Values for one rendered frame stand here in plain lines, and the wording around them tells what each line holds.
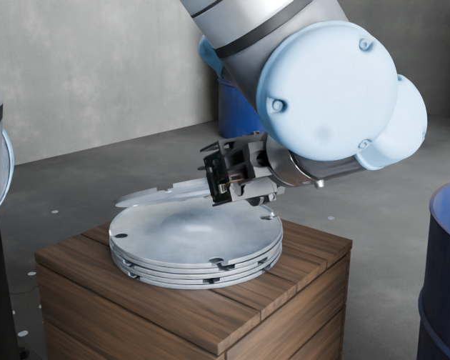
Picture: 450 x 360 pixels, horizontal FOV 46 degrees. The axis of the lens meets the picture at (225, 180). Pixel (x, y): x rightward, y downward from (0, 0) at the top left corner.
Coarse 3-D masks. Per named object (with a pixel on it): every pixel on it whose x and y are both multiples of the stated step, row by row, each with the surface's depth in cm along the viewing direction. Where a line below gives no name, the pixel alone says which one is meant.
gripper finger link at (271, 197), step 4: (256, 196) 66; (260, 196) 66; (264, 196) 66; (268, 196) 65; (272, 196) 66; (248, 200) 69; (252, 200) 68; (256, 200) 66; (260, 200) 66; (264, 200) 66; (268, 200) 65; (272, 200) 65; (252, 204) 68; (256, 204) 67; (260, 204) 67
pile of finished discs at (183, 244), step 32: (128, 224) 92; (160, 224) 90; (192, 224) 90; (224, 224) 90; (256, 224) 91; (128, 256) 81; (160, 256) 80; (192, 256) 80; (224, 256) 80; (256, 256) 82; (192, 288) 78
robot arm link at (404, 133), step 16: (400, 80) 44; (400, 96) 43; (416, 96) 44; (400, 112) 43; (416, 112) 44; (400, 128) 42; (416, 128) 43; (384, 144) 42; (400, 144) 42; (416, 144) 43; (304, 160) 49; (336, 160) 46; (352, 160) 45; (368, 160) 44; (384, 160) 43; (320, 176) 50; (336, 176) 50
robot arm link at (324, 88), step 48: (192, 0) 29; (240, 0) 28; (288, 0) 28; (240, 48) 29; (288, 48) 27; (336, 48) 27; (384, 48) 28; (288, 96) 27; (336, 96) 28; (384, 96) 28; (288, 144) 29; (336, 144) 29
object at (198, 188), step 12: (192, 180) 72; (204, 180) 72; (144, 192) 75; (156, 192) 74; (168, 192) 76; (180, 192) 80; (192, 192) 92; (204, 192) 93; (120, 204) 82; (132, 204) 87; (144, 204) 93
